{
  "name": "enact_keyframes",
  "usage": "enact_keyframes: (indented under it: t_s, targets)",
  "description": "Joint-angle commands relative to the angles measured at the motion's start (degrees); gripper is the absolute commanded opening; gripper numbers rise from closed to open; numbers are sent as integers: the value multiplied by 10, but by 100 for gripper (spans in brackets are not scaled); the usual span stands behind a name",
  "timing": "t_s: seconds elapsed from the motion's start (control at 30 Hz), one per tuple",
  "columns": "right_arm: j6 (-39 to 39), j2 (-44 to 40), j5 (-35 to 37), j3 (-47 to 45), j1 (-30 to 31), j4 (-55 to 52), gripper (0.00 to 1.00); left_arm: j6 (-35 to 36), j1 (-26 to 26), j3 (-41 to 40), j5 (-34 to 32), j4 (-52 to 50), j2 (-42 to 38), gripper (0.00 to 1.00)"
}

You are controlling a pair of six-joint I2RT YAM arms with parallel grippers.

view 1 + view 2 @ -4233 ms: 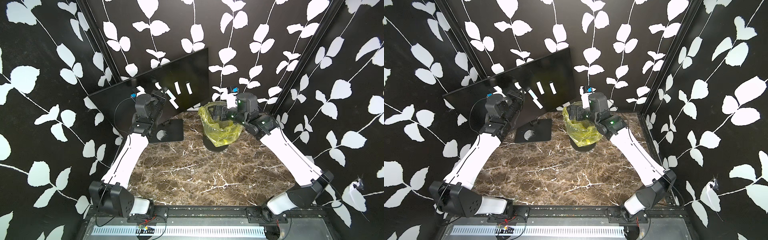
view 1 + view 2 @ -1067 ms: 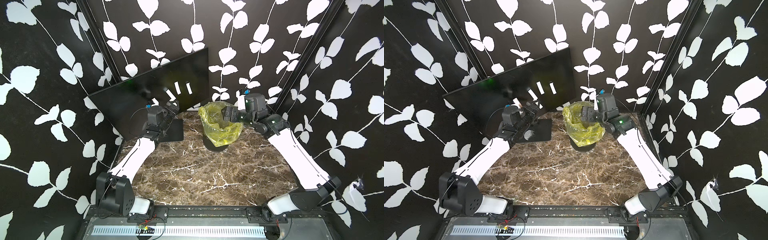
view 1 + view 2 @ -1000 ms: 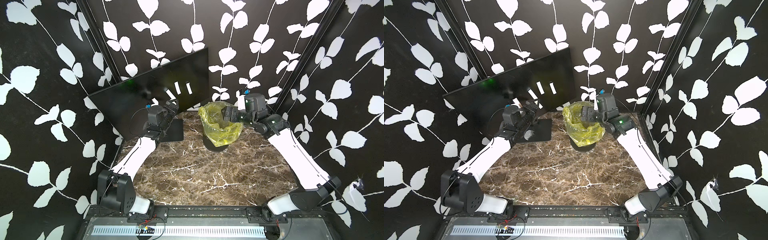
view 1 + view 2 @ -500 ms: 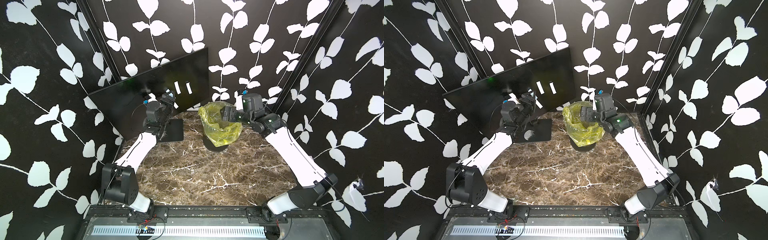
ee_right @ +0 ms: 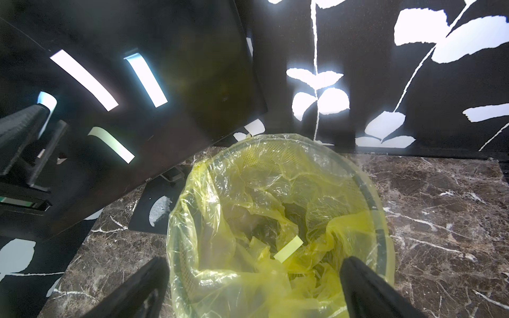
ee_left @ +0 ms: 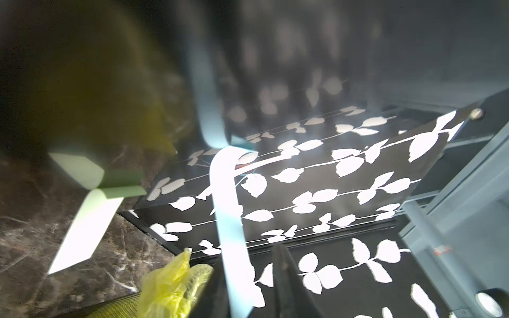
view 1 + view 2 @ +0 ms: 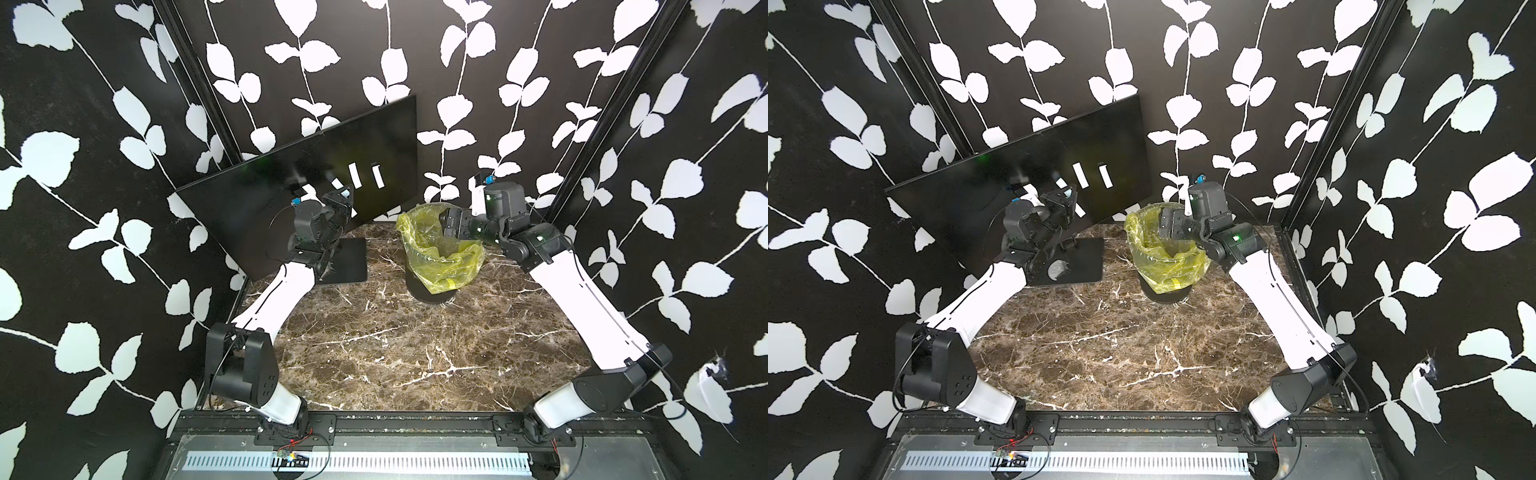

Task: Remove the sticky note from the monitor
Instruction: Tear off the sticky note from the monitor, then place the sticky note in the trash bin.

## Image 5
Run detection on white sticky note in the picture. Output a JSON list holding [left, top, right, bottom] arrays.
[[125, 53, 168, 108], [50, 50, 119, 111], [274, 236, 304, 263], [87, 127, 135, 164]]

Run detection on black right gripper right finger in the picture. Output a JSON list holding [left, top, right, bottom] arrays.
[[339, 257, 425, 318]]

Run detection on black monitor stand base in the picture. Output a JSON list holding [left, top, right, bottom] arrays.
[[128, 166, 188, 235]]

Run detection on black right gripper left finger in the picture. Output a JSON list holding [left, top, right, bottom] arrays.
[[84, 257, 170, 317]]

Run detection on black mesh waste bin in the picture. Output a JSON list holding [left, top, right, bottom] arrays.
[[168, 136, 388, 318]]

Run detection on yellow plastic bin liner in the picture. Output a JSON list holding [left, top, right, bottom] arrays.
[[166, 132, 396, 318]]

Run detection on black flat monitor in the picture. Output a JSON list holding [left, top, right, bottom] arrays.
[[1, 1, 266, 241]]

